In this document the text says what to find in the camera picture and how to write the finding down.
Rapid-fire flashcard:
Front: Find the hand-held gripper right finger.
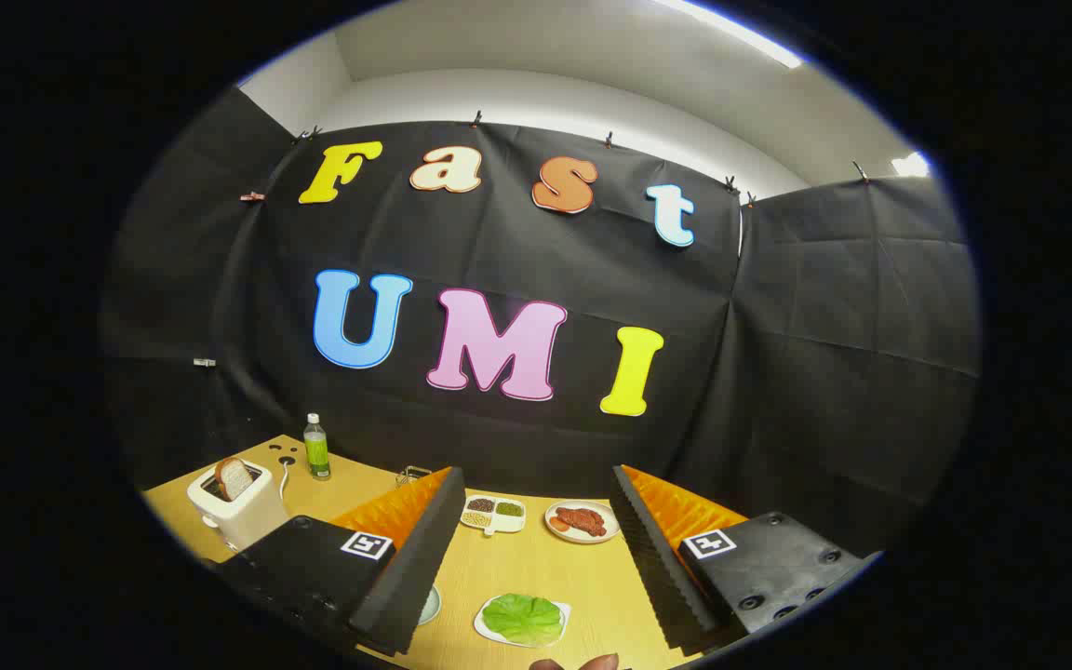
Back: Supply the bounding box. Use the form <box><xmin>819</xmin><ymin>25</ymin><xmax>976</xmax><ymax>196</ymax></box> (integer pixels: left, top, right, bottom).
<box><xmin>609</xmin><ymin>463</ymin><xmax>883</xmax><ymax>654</ymax></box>

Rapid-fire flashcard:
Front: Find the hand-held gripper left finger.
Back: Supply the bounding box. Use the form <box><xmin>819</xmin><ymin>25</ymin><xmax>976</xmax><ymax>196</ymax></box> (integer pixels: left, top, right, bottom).
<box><xmin>210</xmin><ymin>465</ymin><xmax>467</xmax><ymax>657</ymax></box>

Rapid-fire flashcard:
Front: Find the green lettuce leaf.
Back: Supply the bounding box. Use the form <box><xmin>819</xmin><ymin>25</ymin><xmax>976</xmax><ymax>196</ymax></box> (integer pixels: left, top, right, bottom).
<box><xmin>481</xmin><ymin>594</ymin><xmax>565</xmax><ymax>648</ymax></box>

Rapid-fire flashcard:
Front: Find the toasted bread slice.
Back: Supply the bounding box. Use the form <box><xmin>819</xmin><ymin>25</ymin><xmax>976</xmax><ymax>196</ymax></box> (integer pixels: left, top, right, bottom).
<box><xmin>215</xmin><ymin>457</ymin><xmax>256</xmax><ymax>502</ymax></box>

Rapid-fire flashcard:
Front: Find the white square plate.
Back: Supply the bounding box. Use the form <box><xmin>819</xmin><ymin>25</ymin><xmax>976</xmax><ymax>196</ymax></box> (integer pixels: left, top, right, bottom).
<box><xmin>474</xmin><ymin>596</ymin><xmax>572</xmax><ymax>649</ymax></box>

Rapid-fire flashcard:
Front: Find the red cooked meat piece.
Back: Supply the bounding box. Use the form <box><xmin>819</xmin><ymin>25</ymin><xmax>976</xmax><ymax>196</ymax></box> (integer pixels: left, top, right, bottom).
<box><xmin>551</xmin><ymin>507</ymin><xmax>608</xmax><ymax>538</ymax></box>

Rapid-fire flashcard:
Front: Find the white divided dish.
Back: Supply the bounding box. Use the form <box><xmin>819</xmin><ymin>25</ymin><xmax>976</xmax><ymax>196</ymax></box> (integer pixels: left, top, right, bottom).
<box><xmin>460</xmin><ymin>496</ymin><xmax>528</xmax><ymax>538</ymax></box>

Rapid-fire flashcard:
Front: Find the round white meat plate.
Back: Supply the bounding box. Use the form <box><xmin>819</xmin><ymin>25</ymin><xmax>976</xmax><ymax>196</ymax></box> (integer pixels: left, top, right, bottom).
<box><xmin>544</xmin><ymin>501</ymin><xmax>621</xmax><ymax>544</ymax></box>

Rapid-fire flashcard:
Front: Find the green label drink bottle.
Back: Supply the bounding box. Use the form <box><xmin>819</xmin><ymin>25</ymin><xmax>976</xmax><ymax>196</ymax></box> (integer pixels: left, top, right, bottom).
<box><xmin>303</xmin><ymin>413</ymin><xmax>332</xmax><ymax>481</ymax></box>

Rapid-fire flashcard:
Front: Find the white toaster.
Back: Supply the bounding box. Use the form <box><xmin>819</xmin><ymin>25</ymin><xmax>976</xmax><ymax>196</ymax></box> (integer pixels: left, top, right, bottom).
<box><xmin>187</xmin><ymin>459</ymin><xmax>290</xmax><ymax>552</ymax></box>

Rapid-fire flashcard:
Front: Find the black backdrop cloth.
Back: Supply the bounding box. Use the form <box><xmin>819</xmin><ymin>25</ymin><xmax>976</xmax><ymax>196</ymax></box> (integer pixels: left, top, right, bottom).
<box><xmin>99</xmin><ymin>88</ymin><xmax>982</xmax><ymax>559</ymax></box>

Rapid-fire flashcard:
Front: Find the long ceiling light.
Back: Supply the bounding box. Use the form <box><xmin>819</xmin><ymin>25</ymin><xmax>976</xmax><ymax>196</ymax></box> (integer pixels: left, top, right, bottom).
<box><xmin>657</xmin><ymin>0</ymin><xmax>807</xmax><ymax>71</ymax></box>

